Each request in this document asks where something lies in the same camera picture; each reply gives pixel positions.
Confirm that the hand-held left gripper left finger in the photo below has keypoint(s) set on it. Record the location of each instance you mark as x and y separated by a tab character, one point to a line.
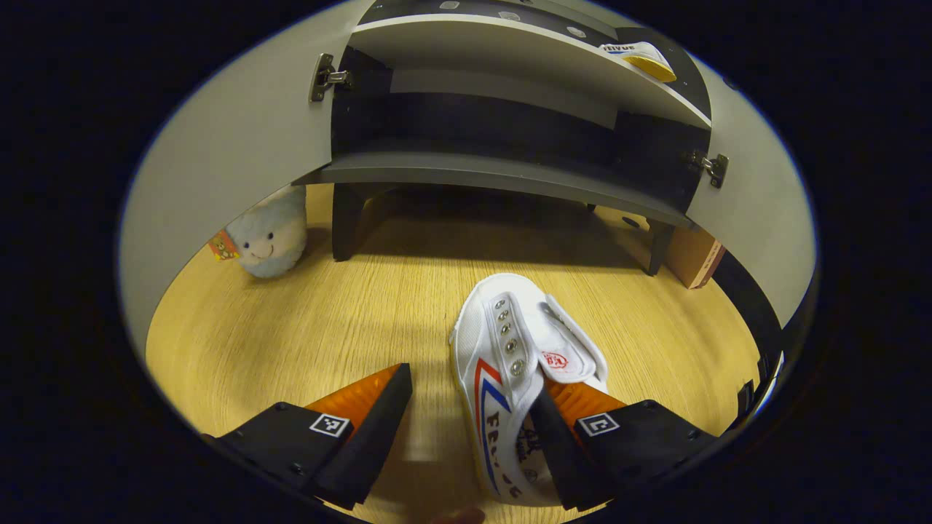
371	444

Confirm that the white cabinet door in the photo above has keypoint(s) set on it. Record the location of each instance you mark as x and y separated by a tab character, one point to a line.
240	138
764	196

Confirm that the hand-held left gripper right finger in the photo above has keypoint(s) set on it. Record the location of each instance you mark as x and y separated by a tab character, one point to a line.
561	458

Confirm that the light blue plush toy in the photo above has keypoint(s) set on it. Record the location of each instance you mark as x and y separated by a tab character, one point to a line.
273	236

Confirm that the white canvas shoe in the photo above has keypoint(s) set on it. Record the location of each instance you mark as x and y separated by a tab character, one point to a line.
502	364
641	58

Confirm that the brown cardboard box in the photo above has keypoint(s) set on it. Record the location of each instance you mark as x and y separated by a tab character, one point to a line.
692	255

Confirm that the white shoe cabinet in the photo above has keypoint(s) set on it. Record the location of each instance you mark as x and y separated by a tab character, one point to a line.
473	171

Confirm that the black backdrop cloth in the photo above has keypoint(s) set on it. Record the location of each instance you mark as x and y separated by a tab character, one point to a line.
750	306

